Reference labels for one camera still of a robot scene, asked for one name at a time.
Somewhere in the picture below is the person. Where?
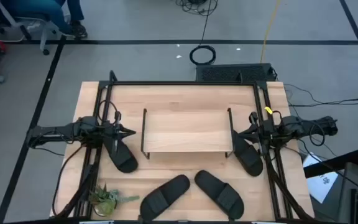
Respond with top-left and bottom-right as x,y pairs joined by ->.
0,0 -> 88,39

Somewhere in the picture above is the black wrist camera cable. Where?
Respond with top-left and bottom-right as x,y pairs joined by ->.
97,99 -> 120,125

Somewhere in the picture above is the coiled black cable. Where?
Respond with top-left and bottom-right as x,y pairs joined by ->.
189,45 -> 217,66

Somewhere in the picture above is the green succulent plant in pot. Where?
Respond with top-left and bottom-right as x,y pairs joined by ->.
88,183 -> 140,218

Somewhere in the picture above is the tangled black cable bundle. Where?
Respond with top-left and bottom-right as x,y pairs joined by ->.
175,0 -> 219,17

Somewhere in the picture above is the wooden shelf with black legs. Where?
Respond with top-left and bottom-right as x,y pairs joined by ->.
140,107 -> 236,160

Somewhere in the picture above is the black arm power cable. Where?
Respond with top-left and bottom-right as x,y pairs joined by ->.
52,144 -> 85,218

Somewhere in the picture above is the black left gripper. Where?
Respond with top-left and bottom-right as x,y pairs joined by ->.
104,111 -> 137,156

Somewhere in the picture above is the yellow cable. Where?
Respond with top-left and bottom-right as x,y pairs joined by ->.
260,0 -> 282,63

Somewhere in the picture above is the white office chair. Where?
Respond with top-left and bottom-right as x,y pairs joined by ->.
0,0 -> 74,56

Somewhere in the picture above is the black perforated computer case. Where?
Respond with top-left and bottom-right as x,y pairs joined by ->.
195,63 -> 276,83

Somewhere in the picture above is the white paper sheet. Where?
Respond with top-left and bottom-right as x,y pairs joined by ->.
302,152 -> 339,205

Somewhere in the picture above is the black slide sandal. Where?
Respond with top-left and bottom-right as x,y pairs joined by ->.
103,133 -> 139,174
139,174 -> 191,222
231,129 -> 264,177
193,169 -> 246,220

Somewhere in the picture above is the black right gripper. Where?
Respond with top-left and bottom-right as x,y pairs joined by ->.
238,111 -> 276,156

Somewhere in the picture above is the thin black floor cable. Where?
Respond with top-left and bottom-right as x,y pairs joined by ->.
283,83 -> 358,108

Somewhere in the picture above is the black aluminium rig frame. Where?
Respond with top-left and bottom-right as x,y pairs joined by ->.
50,70 -> 315,224

